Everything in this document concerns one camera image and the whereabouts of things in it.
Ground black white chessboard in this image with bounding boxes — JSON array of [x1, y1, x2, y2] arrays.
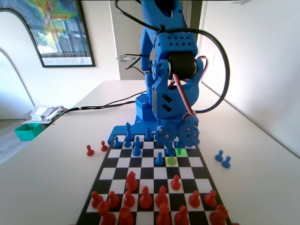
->
[[75, 133, 235, 225]]

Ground red bishop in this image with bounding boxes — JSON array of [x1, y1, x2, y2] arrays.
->
[[139, 186, 153, 210], [173, 205, 190, 225]]

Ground red queen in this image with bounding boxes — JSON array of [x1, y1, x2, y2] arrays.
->
[[156, 202, 172, 225]]

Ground white door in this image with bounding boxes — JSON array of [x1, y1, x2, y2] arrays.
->
[[110, 0, 192, 82]]

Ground black framed poster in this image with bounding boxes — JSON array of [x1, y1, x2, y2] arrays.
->
[[0, 0, 96, 68]]

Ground green plastic box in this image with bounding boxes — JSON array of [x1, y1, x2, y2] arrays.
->
[[14, 123, 45, 141]]

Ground white arched panel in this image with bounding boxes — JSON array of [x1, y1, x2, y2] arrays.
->
[[0, 8, 36, 120]]

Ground striped servo wire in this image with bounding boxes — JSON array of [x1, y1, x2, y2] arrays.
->
[[170, 56, 210, 116]]

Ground blue arm base plate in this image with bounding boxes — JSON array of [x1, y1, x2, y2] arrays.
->
[[107, 114, 160, 144]]

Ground silver door handle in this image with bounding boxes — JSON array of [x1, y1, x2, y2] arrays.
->
[[120, 54, 141, 62]]

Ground black power cable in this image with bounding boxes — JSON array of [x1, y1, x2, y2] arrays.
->
[[52, 90, 147, 122], [52, 99, 139, 122]]

